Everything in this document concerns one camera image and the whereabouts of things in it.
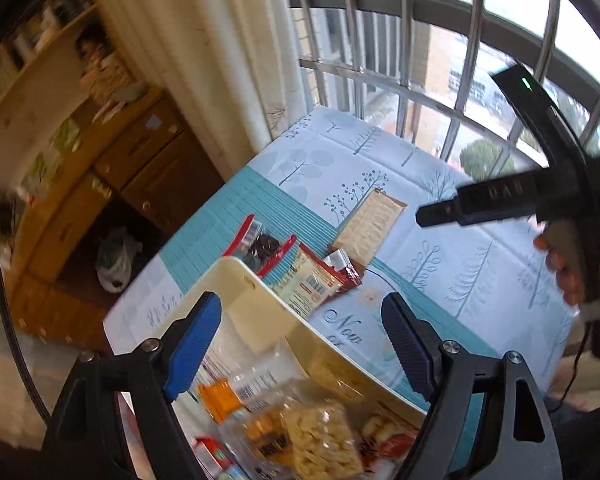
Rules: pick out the cream curtain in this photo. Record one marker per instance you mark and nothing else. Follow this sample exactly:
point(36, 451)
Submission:
point(231, 66)

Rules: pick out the red edged dark candy packet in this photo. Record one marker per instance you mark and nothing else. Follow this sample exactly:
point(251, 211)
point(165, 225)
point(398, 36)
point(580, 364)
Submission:
point(258, 247)

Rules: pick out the white plastic storage basket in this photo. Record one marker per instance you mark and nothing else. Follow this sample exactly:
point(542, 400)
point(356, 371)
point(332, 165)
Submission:
point(253, 320)

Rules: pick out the red and white barcode packet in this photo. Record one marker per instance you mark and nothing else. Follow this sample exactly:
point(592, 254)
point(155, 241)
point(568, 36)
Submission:
point(307, 283)

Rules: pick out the clear packaged bread cake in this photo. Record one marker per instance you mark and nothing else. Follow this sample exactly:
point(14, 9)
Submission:
point(259, 443)

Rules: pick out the dark red chocolate packet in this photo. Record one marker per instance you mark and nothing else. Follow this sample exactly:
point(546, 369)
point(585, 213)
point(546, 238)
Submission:
point(342, 265)

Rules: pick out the person's right hand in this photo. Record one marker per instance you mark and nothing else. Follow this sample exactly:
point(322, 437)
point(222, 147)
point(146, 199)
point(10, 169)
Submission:
point(568, 281)

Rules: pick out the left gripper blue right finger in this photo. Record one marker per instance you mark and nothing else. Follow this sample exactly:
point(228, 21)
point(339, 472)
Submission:
point(409, 338)

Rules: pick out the wooden desk with drawers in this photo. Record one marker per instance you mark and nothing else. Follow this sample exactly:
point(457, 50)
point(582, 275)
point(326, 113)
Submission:
point(142, 174)

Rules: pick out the plastic bag under desk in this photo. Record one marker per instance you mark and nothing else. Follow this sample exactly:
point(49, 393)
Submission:
point(115, 258)

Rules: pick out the leaf print tablecloth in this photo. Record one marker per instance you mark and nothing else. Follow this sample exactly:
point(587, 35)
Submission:
point(332, 182)

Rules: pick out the orange and white snack packet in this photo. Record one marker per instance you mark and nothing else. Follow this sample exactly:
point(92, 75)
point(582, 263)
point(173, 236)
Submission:
point(230, 394)

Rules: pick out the metal window guard bars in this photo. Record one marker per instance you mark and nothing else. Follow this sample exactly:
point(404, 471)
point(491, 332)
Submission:
point(423, 70)

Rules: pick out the brown cracker packet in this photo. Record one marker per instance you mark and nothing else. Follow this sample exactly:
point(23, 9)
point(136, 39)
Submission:
point(368, 227)

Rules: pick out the wooden bookshelf hutch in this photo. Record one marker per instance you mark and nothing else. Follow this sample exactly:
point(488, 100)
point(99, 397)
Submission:
point(57, 61)

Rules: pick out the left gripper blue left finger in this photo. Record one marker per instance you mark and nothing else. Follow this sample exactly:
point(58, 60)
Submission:
point(186, 342)

